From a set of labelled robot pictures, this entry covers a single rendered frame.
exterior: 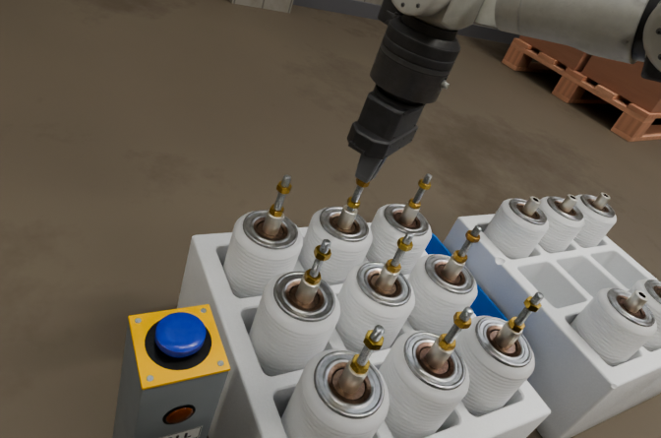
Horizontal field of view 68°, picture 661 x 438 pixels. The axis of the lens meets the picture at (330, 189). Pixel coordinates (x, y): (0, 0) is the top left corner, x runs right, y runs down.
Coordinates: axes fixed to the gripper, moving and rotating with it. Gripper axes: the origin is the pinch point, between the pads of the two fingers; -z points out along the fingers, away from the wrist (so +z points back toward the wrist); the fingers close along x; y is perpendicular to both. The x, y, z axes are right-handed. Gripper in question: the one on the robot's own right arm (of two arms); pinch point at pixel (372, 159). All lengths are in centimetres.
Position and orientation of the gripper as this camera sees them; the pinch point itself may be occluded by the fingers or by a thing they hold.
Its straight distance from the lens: 66.7
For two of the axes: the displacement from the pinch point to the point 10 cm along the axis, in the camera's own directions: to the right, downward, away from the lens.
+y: 7.9, 5.2, -3.2
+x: -5.3, 3.3, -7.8
